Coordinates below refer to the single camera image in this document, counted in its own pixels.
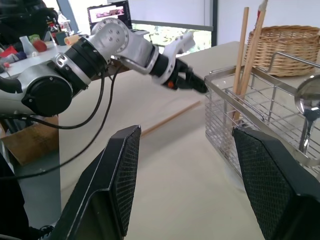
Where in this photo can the clear plastic bottle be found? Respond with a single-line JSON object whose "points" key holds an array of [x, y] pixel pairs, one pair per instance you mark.
{"points": [[27, 46]]}

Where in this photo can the woven wicker basket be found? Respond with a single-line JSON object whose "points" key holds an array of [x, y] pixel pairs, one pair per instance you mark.
{"points": [[287, 45]]}

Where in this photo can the beige cylinder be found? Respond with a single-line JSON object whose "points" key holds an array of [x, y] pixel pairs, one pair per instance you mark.
{"points": [[71, 40]]}

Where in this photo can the red cloth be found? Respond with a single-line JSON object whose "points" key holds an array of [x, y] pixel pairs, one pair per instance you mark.
{"points": [[8, 53]]}

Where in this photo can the dark green cup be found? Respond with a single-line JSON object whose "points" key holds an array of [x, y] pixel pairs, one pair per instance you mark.
{"points": [[60, 38]]}

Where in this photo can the black chair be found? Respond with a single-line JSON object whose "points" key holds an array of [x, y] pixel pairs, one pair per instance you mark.
{"points": [[22, 17]]}

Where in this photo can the metal spoon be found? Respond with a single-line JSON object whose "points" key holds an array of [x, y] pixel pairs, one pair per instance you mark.
{"points": [[308, 100]]}

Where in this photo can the red round toy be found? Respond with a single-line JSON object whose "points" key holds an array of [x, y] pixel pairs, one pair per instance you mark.
{"points": [[40, 46]]}

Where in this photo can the red and white stick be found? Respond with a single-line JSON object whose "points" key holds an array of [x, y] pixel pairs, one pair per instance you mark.
{"points": [[263, 4]]}

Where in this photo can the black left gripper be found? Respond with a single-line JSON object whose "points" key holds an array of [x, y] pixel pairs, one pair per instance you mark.
{"points": [[183, 75]]}

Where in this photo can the black laptop screen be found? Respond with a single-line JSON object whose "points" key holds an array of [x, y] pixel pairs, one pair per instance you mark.
{"points": [[110, 12]]}

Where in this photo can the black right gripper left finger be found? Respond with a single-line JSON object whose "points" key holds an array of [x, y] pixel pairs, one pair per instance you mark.
{"points": [[100, 180]]}

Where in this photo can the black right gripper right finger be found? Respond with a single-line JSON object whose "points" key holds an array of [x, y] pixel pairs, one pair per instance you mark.
{"points": [[272, 180]]}

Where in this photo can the wooden chopstick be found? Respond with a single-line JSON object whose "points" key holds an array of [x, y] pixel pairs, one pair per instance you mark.
{"points": [[255, 42], [172, 117], [242, 37]]}

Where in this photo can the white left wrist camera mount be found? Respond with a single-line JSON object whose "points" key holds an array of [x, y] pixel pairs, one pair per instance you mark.
{"points": [[183, 42]]}

